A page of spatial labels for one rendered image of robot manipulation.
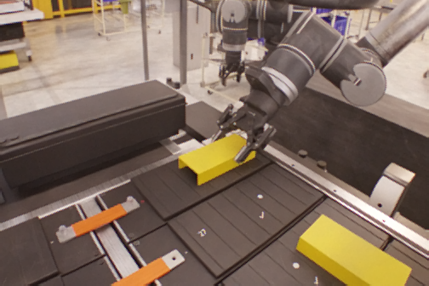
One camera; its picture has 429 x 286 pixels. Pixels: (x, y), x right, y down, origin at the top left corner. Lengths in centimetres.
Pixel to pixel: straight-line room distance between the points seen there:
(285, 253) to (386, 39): 60
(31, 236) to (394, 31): 92
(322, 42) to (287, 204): 37
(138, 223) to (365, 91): 56
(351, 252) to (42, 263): 47
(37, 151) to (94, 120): 13
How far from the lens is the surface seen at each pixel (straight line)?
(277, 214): 55
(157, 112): 68
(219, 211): 53
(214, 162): 59
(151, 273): 46
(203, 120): 107
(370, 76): 71
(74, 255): 52
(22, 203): 65
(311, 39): 69
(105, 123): 64
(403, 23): 86
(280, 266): 48
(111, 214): 55
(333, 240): 49
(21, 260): 53
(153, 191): 58
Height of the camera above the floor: 139
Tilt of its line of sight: 30 degrees down
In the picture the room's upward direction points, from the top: 3 degrees clockwise
